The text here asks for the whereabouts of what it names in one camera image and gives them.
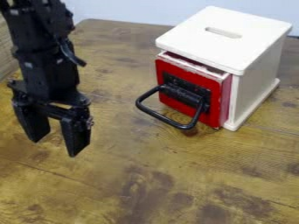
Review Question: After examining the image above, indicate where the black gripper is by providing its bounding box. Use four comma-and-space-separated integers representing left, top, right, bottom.
7, 46, 93, 158

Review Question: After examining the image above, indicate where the red drawer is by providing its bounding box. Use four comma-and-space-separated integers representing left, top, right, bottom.
154, 51, 232, 129

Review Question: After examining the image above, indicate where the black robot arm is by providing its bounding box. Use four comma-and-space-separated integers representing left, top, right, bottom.
0, 0, 91, 158

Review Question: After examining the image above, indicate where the black metal drawer handle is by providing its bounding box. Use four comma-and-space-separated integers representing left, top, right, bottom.
134, 84, 210, 130

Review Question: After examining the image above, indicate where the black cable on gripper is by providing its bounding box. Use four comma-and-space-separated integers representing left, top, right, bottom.
55, 38, 87, 67

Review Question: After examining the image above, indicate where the white wooden box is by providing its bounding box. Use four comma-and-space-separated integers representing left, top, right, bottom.
154, 6, 292, 131

